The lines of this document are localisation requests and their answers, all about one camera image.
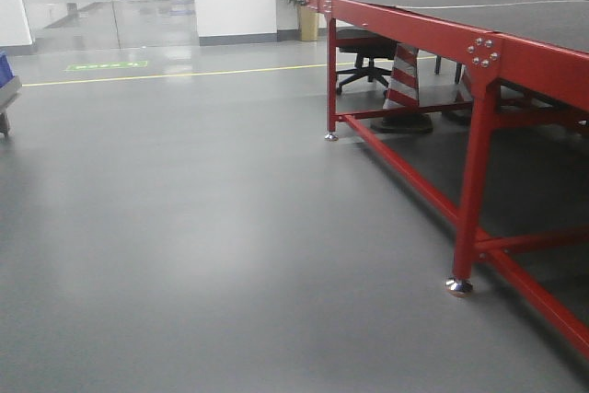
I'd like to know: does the red frame work table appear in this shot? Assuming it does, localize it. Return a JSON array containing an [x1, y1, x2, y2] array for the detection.
[[304, 0, 588, 353]]

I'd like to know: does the red white traffic cone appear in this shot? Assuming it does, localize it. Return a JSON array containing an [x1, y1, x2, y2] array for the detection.
[[371, 43, 433, 133]]

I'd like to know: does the black office chair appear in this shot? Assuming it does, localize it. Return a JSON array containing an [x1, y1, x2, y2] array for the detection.
[[336, 29, 397, 95]]

